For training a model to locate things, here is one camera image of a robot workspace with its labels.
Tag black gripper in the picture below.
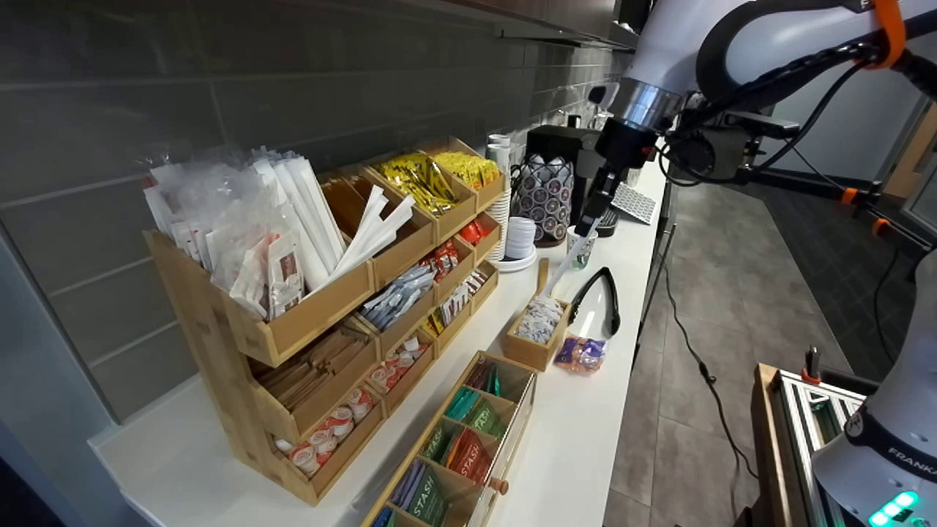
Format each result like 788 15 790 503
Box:
576 116 659 241

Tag flat silver device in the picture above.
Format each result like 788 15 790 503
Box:
609 183 659 230

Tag stack of patterned paper cups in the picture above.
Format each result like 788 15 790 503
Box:
538 152 580 233
508 159 566 246

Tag single patterned paper cup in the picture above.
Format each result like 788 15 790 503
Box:
561 230 599 274

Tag black coffee machine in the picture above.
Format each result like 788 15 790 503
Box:
530 124 609 195

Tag black curved loop object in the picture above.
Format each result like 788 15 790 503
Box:
568 263 623 342

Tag white cylinder container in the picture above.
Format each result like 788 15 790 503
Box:
482 129 516 179

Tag red ketchup packets pile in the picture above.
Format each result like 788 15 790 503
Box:
453 217 497 250
419 241 462 285

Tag white sugar packets pile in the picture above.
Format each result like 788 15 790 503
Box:
508 293 568 348

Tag glossy yellow packets pile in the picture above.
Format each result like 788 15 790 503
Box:
428 148 507 198
377 149 459 217

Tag purple snack packet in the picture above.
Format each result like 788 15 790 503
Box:
551 334 609 379

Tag small open bamboo box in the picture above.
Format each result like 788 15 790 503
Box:
497 259 576 375

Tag bamboo tea box clear lid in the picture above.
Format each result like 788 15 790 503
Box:
361 348 538 527

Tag black stand with orange joints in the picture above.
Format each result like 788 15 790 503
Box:
735 159 937 239

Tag grey foil packets pile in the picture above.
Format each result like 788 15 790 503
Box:
361 263 437 334

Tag teal tea bag packets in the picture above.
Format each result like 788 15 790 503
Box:
441 385 491 426

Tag green tea bag packets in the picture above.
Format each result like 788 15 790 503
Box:
465 397 507 441

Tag small creamer cups pile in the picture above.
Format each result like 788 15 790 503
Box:
284 391 381 482
365 334 428 397

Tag red tea bag packets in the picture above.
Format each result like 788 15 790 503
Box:
438 429 497 490

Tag brown paper packets pile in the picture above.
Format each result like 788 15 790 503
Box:
258 326 377 413

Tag blue tea bag packets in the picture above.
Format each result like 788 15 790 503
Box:
388 457 451 525

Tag clear plastic bags bundle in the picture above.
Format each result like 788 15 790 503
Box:
142 145 419 319

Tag bamboo tiered organizer rack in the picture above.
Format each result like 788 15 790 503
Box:
142 142 508 509

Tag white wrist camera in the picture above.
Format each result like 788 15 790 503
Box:
583 83 627 113

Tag black floor cable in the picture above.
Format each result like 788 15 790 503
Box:
631 219 763 492

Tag wood and aluminium frame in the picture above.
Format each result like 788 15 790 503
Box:
749 347 870 527

